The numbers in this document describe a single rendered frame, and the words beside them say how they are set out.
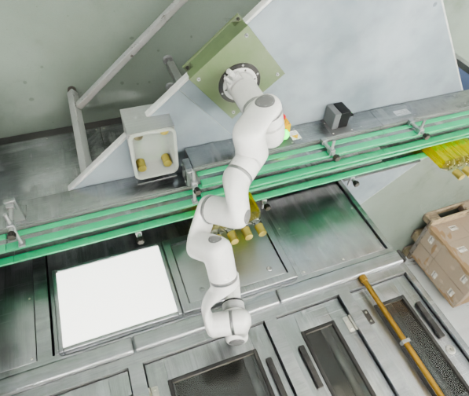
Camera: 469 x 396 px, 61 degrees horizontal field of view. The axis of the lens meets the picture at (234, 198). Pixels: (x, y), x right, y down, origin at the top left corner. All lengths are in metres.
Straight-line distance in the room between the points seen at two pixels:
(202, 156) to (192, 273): 0.47
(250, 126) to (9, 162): 1.45
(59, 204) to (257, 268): 0.81
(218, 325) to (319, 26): 1.10
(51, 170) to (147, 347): 1.05
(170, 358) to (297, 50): 1.21
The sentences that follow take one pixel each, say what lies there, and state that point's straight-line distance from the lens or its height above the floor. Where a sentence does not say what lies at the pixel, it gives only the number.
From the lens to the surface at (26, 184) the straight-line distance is 2.11.
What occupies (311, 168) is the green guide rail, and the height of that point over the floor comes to 0.95.
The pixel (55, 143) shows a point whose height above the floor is 0.17.
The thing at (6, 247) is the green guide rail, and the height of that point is 0.95.
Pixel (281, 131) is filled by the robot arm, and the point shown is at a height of 1.15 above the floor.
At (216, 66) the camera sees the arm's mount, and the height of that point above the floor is 0.84.
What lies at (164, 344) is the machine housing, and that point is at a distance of 1.50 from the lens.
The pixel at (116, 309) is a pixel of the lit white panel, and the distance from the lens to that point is 1.56.
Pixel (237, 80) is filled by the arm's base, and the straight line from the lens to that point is 1.39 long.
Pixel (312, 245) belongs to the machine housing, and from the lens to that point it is 1.77.
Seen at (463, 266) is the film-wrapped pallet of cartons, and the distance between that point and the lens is 5.08.
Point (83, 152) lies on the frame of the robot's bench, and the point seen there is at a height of 0.55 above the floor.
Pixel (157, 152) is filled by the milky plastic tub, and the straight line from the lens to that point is 1.62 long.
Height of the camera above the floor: 1.98
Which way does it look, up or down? 38 degrees down
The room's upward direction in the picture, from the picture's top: 153 degrees clockwise
